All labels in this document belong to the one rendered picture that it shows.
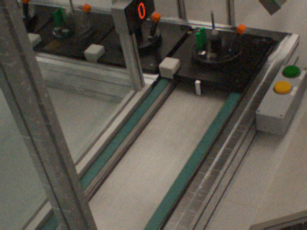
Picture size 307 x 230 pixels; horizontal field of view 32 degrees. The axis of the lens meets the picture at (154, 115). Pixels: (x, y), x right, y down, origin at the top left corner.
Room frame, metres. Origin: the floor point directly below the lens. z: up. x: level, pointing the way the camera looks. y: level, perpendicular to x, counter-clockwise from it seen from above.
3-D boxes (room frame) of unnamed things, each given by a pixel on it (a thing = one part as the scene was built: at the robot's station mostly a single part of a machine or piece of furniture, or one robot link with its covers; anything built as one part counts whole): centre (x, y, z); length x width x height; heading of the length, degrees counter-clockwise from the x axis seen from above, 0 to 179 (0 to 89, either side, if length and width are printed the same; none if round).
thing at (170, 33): (1.37, 0.00, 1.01); 0.24 x 0.24 x 0.13; 54
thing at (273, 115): (1.02, -0.33, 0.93); 0.21 x 0.07 x 0.06; 144
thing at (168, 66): (1.20, -0.07, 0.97); 0.05 x 0.05 x 0.04; 54
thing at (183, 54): (1.22, -0.21, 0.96); 0.24 x 0.24 x 0.02; 54
